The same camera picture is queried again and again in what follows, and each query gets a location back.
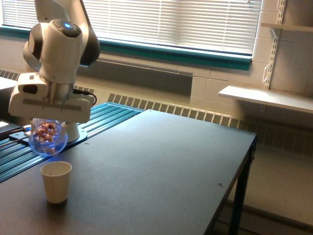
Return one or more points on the white lower wall shelf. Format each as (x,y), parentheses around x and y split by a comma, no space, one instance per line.
(271,98)

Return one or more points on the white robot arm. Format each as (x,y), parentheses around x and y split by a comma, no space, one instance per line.
(61,42)

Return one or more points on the white shelf rail bracket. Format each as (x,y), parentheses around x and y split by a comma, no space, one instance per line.
(275,30)

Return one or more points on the white side table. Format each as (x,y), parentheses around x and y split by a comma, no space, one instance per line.
(6,83)

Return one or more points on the black table leg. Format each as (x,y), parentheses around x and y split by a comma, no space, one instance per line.
(240,191)

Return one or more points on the white upper wall shelf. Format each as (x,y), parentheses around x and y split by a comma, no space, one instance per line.
(288,27)

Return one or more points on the white window blinds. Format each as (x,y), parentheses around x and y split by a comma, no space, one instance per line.
(223,26)

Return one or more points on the white paper cup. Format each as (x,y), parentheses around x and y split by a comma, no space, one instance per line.
(56,176)

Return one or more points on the clear plastic jar with nuts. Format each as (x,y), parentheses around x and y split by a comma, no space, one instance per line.
(48,137)

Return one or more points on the white wall shelf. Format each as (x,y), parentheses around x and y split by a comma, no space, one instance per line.
(271,98)
(288,27)

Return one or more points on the baseboard radiator grille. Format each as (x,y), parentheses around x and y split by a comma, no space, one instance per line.
(275,135)

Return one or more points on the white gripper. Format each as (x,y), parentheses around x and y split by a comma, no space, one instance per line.
(33,97)

